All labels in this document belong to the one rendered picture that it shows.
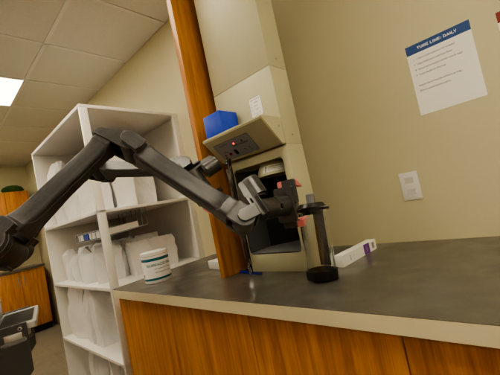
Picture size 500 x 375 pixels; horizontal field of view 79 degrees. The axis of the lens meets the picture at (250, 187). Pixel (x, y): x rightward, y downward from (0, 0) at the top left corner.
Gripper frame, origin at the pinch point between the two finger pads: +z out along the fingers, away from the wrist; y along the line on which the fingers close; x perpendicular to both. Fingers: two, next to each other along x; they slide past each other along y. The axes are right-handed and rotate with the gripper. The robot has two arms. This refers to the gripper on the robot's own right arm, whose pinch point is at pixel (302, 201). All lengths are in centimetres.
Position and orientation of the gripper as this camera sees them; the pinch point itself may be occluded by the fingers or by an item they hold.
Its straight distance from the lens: 95.8
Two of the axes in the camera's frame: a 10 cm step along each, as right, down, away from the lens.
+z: 6.8, -0.8, 7.3
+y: -1.9, -9.8, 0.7
